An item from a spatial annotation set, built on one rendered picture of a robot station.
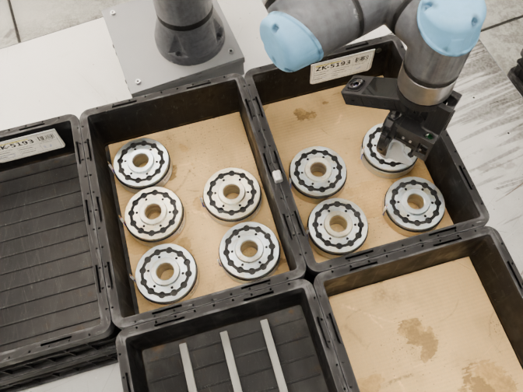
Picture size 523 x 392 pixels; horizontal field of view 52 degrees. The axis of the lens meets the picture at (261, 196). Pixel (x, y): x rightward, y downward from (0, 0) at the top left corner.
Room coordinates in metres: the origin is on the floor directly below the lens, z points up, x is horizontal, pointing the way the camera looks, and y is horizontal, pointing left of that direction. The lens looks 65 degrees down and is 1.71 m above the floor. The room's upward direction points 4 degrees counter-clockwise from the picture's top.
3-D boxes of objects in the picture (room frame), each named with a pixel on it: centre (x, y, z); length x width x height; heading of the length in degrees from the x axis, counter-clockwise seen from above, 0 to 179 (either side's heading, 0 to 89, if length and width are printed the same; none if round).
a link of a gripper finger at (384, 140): (0.44, -0.21, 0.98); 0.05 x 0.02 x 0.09; 141
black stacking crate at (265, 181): (0.40, 0.12, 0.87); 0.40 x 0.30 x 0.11; 12
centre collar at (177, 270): (0.28, 0.17, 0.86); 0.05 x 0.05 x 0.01
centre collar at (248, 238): (0.31, 0.03, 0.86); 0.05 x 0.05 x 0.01
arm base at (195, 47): (0.82, 0.13, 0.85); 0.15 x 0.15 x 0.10
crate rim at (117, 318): (0.40, 0.12, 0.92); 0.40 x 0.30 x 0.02; 12
